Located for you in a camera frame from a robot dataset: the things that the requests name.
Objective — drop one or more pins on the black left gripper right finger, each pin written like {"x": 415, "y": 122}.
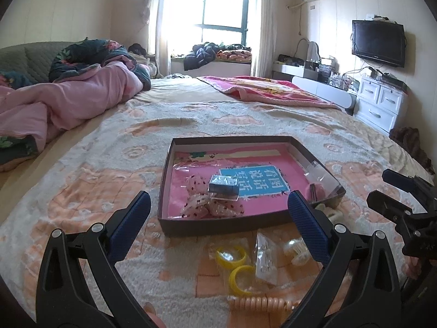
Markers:
{"x": 358, "y": 283}

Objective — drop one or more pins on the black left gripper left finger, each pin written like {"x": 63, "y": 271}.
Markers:
{"x": 79, "y": 285}

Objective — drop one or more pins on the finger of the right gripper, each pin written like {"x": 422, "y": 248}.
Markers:
{"x": 398, "y": 180}
{"x": 386, "y": 206}

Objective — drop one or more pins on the cream claw hair clip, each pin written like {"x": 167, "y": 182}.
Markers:
{"x": 335, "y": 216}

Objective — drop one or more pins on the white pearl hair accessory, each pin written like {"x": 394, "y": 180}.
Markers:
{"x": 296, "y": 250}

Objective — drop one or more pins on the earrings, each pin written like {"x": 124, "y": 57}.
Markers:
{"x": 266, "y": 260}

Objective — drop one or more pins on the polka dot fabric scrunchie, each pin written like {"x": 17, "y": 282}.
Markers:
{"x": 199, "y": 203}

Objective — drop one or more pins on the yellow bangles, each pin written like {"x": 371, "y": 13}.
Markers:
{"x": 234, "y": 261}

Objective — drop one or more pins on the blue small jewelry box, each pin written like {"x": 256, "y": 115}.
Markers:
{"x": 223, "y": 187}

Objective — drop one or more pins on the white drawer cabinet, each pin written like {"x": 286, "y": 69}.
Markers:
{"x": 380, "y": 106}

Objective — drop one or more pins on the white dressing desk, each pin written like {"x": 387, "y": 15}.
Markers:
{"x": 305, "y": 75}

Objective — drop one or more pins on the cream patterned bedspread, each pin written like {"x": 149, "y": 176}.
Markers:
{"x": 99, "y": 167}

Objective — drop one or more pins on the pink red blanket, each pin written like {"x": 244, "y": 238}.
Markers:
{"x": 266, "y": 90}

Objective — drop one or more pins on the dark cardboard box tray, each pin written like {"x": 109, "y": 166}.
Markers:
{"x": 215, "y": 226}

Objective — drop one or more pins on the pink quilt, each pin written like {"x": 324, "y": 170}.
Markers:
{"x": 44, "y": 110}

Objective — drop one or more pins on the grey green headboard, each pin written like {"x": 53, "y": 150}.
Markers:
{"x": 32, "y": 59}

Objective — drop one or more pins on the dark floral duvet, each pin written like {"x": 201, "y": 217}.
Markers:
{"x": 79, "y": 58}

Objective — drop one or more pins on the white curtain right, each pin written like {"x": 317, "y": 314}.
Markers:
{"x": 263, "y": 33}

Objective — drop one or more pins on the white curtain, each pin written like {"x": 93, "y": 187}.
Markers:
{"x": 263, "y": 33}
{"x": 158, "y": 35}

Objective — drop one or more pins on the clothes pile on windowsill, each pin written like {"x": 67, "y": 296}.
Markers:
{"x": 203, "y": 54}

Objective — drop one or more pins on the white curtain left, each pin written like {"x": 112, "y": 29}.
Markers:
{"x": 158, "y": 35}

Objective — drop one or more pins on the black wall television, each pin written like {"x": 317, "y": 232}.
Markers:
{"x": 383, "y": 42}

